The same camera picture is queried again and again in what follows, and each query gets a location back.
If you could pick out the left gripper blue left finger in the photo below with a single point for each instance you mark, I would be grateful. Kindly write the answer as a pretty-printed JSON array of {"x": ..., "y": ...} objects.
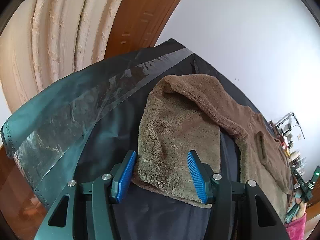
[{"x": 122, "y": 177}]

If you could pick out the metal frame on desk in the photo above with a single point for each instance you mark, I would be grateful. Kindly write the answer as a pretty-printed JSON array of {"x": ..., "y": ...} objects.
[{"x": 285, "y": 125}]

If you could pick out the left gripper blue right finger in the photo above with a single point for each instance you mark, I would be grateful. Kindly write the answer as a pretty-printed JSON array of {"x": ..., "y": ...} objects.
[{"x": 200, "y": 178}]

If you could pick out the person's right hand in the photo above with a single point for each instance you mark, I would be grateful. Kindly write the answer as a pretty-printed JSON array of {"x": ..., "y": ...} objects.
[{"x": 302, "y": 208}]

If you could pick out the brown wooden door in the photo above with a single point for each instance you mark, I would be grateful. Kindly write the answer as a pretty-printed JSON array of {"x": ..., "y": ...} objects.
[{"x": 138, "y": 24}]

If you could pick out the wooden side desk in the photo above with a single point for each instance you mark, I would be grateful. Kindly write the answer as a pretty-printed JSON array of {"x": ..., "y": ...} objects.
[{"x": 293, "y": 155}]

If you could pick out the beige curtain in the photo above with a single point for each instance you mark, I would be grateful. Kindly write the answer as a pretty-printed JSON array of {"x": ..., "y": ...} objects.
[{"x": 46, "y": 40}]

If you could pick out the black table cover sheet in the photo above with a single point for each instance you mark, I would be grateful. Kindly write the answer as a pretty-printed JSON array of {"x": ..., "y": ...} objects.
[{"x": 67, "y": 139}]

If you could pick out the brown fleece garment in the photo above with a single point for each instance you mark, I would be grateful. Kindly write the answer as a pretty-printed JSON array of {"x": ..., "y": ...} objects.
[{"x": 188, "y": 112}]

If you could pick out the pink right sleeve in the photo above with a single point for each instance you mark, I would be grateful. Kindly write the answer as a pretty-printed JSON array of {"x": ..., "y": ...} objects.
[{"x": 295, "y": 229}]

